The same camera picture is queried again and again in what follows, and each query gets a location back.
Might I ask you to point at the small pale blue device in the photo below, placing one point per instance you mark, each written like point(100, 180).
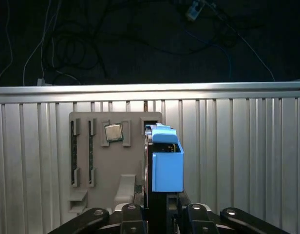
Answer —
point(195, 11)

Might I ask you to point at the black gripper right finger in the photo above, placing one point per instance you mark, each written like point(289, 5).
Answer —
point(201, 219)

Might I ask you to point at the silver CPU chip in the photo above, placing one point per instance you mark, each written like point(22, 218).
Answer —
point(114, 132)

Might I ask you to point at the hard disk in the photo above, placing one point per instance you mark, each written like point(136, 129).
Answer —
point(168, 170)

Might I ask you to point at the white plug adapter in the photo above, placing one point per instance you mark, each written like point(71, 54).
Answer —
point(42, 82)

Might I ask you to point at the grey parts rack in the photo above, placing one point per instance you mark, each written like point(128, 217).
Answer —
point(108, 165)

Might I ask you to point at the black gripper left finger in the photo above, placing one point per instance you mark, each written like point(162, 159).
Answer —
point(133, 219)

